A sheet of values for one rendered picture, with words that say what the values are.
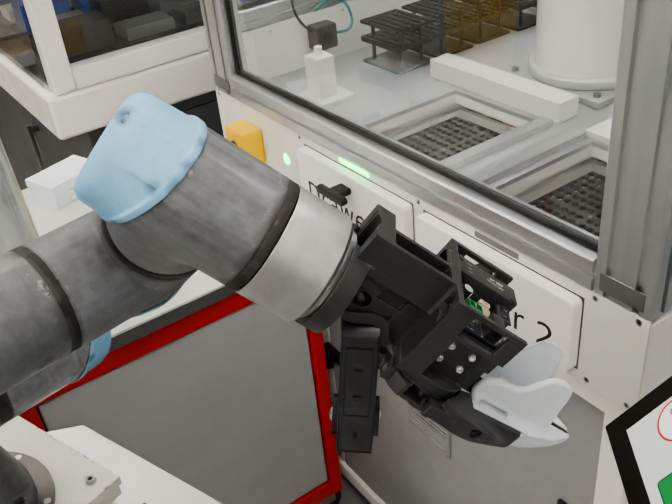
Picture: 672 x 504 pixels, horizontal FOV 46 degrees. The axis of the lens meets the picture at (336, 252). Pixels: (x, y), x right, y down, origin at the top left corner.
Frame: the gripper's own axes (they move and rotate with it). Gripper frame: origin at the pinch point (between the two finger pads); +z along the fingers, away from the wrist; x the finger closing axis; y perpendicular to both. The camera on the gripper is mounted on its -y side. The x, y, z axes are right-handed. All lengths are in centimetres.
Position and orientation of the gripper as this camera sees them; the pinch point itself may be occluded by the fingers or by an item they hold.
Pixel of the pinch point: (544, 433)
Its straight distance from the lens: 58.7
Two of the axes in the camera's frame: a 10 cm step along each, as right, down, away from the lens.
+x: 0.6, -5.5, 8.3
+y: 5.7, -6.7, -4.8
